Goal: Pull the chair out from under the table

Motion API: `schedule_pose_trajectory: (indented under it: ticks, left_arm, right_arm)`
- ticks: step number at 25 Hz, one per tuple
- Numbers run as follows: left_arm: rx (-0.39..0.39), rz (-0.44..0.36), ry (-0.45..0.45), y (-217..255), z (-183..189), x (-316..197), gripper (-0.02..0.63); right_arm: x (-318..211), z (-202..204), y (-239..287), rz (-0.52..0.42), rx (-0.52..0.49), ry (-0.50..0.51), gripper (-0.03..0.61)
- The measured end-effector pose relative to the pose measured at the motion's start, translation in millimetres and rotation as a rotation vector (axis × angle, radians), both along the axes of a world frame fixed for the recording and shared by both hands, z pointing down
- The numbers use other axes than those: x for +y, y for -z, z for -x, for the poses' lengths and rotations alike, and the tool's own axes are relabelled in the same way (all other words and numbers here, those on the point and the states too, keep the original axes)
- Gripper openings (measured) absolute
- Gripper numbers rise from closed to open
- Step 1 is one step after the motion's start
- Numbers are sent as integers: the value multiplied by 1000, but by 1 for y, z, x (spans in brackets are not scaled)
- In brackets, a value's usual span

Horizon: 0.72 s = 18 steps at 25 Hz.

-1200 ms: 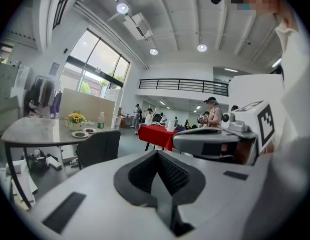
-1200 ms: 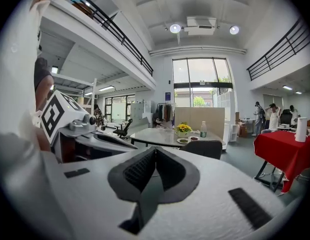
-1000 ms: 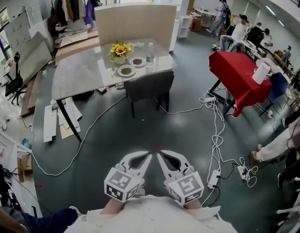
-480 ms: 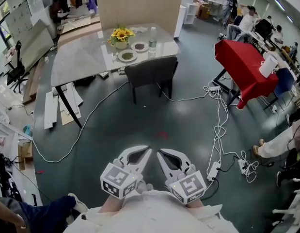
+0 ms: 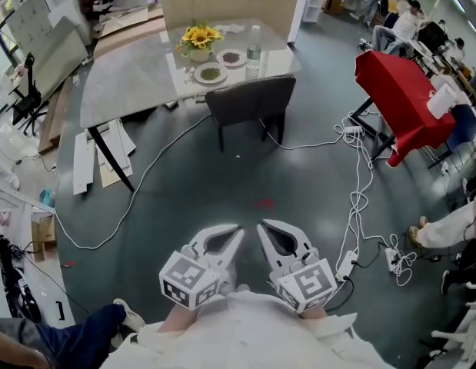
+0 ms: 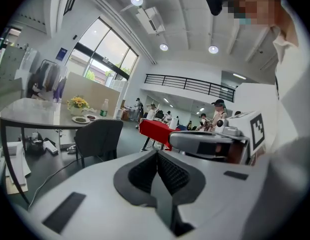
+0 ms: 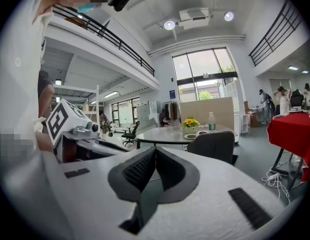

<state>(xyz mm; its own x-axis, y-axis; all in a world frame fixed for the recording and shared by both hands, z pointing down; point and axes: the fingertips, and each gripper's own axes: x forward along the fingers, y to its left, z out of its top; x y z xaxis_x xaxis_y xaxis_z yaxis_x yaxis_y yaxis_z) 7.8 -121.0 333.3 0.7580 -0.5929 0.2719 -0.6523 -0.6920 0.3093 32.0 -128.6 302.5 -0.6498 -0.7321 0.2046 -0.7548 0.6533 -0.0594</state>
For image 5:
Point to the white plate with brown food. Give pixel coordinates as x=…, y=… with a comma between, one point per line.
x=231, y=57

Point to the white plate with green food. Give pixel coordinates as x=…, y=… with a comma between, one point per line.
x=210, y=73

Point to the brown cardboard box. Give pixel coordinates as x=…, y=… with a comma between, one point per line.
x=333, y=2
x=45, y=237

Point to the large white panel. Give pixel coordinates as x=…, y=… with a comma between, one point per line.
x=41, y=40

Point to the white box appliance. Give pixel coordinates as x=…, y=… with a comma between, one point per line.
x=441, y=102

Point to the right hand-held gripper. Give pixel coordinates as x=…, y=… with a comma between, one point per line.
x=307, y=281

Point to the person's right forearm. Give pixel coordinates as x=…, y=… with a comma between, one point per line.
x=312, y=314

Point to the red cloth covered table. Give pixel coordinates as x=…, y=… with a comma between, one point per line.
x=407, y=102

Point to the white plastic chair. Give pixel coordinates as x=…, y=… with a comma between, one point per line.
x=468, y=333

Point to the grey marble table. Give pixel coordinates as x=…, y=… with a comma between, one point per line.
x=134, y=79

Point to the clear glass water bottle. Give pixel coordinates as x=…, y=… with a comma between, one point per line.
x=253, y=58

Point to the white open cabinet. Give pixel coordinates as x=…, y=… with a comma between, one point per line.
x=310, y=6

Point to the black office chair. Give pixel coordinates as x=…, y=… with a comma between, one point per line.
x=28, y=102

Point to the blue chair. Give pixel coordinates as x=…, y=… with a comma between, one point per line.
x=463, y=125

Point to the person's white shirt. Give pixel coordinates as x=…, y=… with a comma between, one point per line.
x=241, y=336

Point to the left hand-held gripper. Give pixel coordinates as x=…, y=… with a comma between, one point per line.
x=184, y=277

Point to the sunflower bouquet in white vase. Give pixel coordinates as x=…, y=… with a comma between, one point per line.
x=199, y=40

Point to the white power strip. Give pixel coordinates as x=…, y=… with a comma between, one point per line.
x=390, y=259
x=353, y=129
x=346, y=264

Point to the teal bag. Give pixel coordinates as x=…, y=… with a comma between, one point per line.
x=47, y=198

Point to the small clear cup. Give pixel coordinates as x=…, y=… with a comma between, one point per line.
x=256, y=28

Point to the white flat boards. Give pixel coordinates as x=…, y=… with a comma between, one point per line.
x=84, y=163

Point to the person's left forearm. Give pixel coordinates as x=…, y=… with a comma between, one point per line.
x=180, y=318

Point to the dark grey upholstered chair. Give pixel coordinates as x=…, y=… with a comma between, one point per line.
x=249, y=102

